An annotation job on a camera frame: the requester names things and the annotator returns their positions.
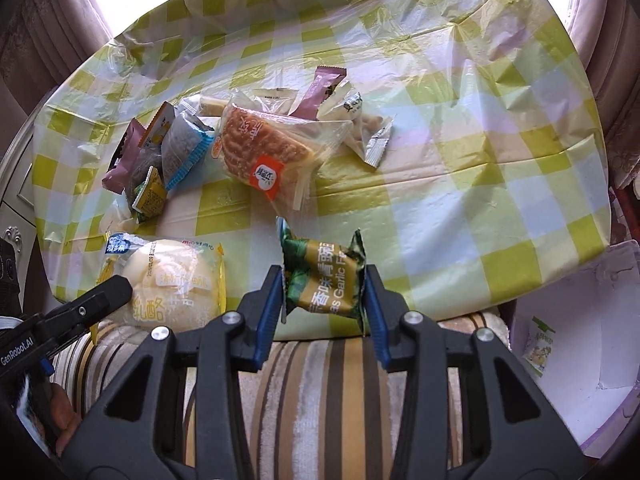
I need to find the white carved cabinet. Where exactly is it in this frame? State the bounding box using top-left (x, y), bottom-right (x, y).
top-left (0, 125), bottom-right (51, 281)

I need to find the white cardboard box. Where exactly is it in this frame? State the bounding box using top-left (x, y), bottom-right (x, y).
top-left (507, 240), bottom-right (640, 453)

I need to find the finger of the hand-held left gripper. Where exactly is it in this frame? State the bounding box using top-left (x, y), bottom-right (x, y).
top-left (37, 275), bottom-right (135, 356)

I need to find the white round bun packet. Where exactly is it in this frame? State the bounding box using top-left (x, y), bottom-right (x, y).
top-left (97, 231), bottom-right (228, 331)

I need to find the green pea snack packet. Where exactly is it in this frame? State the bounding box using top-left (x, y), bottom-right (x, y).
top-left (276, 216), bottom-right (368, 337)

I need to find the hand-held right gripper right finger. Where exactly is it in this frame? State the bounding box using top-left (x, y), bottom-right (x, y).
top-left (362, 262), bottom-right (586, 480)

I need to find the person's left hand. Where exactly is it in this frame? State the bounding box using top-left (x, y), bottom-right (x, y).
top-left (49, 384), bottom-right (82, 457)

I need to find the silver brown barcode snack packet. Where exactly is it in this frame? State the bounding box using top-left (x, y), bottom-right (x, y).
top-left (139, 101), bottom-right (176, 151)

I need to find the small white candy packet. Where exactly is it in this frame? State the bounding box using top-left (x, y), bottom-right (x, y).
top-left (317, 82), bottom-right (363, 123)

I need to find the pink patterned curtain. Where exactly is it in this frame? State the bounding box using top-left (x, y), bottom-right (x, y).
top-left (0, 0), bottom-right (116, 126)
top-left (565, 0), bottom-right (640, 186)

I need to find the pale yellow snack packet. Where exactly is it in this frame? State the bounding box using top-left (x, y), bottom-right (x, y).
top-left (250, 87), bottom-right (297, 116)

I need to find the large toast bread packet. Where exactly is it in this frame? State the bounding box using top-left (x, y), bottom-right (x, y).
top-left (210, 89), bottom-right (353, 211)

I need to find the light green snack packet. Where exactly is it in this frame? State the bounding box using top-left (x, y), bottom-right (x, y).
top-left (522, 316), bottom-right (557, 377)

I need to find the small yellow green snack packet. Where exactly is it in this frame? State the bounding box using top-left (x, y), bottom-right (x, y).
top-left (131, 165), bottom-right (167, 218)

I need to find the small silver snack packet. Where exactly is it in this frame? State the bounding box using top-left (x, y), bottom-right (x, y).
top-left (342, 112), bottom-right (396, 168)

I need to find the clear cream bar packet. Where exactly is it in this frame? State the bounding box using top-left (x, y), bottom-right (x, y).
top-left (177, 92), bottom-right (233, 118)

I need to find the yellow checkered plastic tablecloth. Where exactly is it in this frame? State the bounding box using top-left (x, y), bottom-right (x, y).
top-left (30, 0), bottom-right (613, 321)

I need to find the striped seat cushion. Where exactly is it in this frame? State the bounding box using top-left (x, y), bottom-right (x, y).
top-left (50, 310), bottom-right (511, 480)

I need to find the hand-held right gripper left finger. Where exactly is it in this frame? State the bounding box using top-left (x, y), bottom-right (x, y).
top-left (62, 264), bottom-right (286, 480)

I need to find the pink snack bar packet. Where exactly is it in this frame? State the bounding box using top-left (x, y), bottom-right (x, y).
top-left (287, 66), bottom-right (347, 120)
top-left (102, 119), bottom-right (146, 195)

